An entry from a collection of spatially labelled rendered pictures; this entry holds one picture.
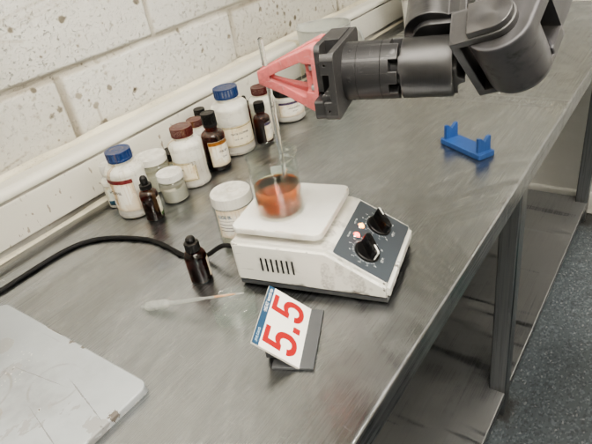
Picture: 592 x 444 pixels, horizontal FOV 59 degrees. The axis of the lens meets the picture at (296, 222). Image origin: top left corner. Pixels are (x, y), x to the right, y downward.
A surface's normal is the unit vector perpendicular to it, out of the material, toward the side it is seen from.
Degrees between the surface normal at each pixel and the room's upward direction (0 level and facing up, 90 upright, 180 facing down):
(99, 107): 90
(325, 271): 90
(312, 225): 0
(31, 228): 90
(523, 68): 116
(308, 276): 90
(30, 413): 0
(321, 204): 0
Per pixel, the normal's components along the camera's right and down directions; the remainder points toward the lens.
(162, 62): 0.81, 0.20
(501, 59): -0.12, 0.92
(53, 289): -0.15, -0.83
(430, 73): -0.33, 0.42
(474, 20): -0.59, -0.36
